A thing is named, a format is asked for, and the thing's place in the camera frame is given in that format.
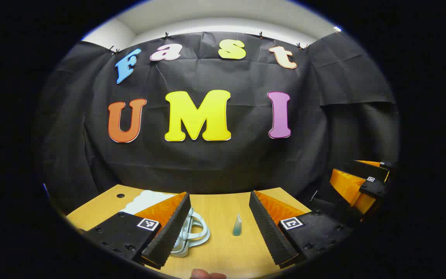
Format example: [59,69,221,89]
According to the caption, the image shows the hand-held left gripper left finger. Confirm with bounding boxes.
[80,192,191,270]

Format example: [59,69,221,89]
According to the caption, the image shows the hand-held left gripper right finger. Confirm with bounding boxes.
[249,190,354,269]

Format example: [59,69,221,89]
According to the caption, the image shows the pale blue hard-shell suitcase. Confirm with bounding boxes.
[120,190,211,257]

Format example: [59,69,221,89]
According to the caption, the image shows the black backdrop cloth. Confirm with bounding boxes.
[39,31,400,214]

